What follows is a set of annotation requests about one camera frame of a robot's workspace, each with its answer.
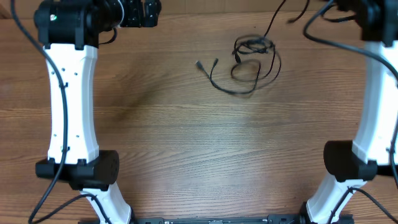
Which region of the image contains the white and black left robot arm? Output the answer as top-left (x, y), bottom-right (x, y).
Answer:
top-left (34, 0), bottom-right (162, 223)

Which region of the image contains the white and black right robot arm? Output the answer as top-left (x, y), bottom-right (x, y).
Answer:
top-left (300, 0), bottom-right (397, 223)

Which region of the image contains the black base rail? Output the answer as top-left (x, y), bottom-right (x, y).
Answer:
top-left (77, 213), bottom-right (355, 224)

